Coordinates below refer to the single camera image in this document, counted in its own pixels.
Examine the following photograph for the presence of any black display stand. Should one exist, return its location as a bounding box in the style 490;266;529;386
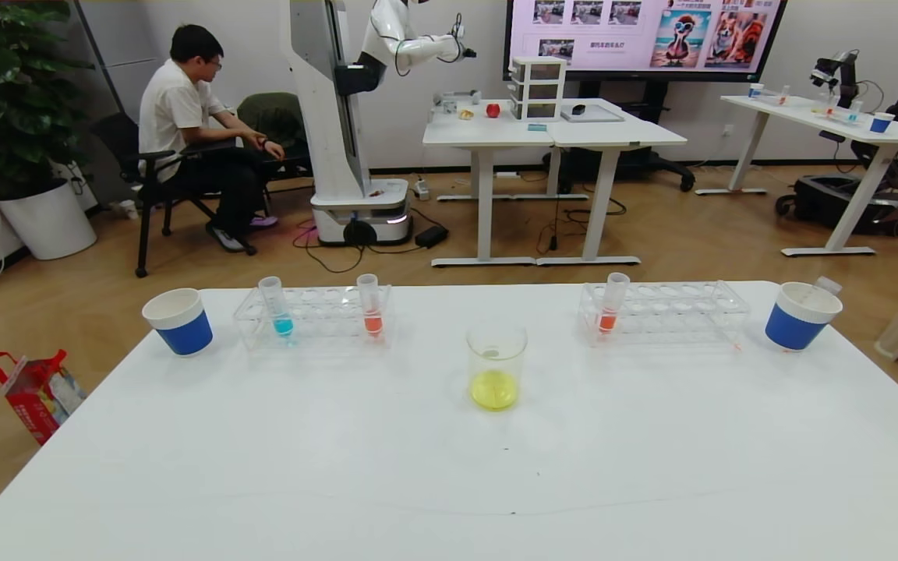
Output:
543;78;695;192

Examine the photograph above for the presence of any black floor cable bundle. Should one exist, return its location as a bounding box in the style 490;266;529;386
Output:
536;195;629;253

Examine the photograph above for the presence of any white plant pot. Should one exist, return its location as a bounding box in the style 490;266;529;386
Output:
0;178;99;260

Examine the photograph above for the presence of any large wall display screen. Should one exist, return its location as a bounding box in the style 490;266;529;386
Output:
505;0;789;81

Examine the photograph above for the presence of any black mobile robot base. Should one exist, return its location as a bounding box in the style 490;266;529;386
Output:
776;173;898;236

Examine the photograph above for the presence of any clear glass beaker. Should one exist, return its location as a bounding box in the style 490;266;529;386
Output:
466;322;529;412

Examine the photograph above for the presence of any chair with green jacket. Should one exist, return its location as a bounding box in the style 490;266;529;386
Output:
237;92;313;184

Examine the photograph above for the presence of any white drawer organizer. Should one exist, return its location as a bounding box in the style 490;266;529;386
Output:
510;55;568;122

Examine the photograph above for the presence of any person in white shirt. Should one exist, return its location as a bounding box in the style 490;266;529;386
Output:
137;23;286;252

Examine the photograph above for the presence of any white standing desk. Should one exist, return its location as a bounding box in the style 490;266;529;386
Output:
536;98;688;266
422;100;559;267

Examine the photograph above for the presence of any black office chair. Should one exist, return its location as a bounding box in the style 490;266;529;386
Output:
90;113;259;278

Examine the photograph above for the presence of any green leafy plant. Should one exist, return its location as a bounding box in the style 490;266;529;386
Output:
0;0;95;202

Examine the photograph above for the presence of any blue white paper cup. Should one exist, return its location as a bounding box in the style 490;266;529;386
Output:
765;281;844;351
142;288;214;357

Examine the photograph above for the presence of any long white desk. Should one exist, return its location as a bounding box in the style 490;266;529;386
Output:
718;93;898;257

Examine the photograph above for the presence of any red pigment test tube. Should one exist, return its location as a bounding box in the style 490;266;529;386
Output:
356;273;384;338
597;272;631;334

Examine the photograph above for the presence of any red gift bag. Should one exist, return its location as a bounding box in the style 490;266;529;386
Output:
0;349;87;445

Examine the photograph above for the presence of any clear acrylic test tube rack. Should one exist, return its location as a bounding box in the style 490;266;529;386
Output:
578;280;750;346
232;284;395;351

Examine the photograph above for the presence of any grey flat tray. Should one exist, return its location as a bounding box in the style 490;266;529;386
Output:
560;103;626;123

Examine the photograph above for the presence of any white humanoid robot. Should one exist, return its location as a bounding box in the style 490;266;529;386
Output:
281;0;477;246

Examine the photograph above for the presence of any blue pigment test tube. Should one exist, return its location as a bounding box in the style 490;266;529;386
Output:
258;276;295;340

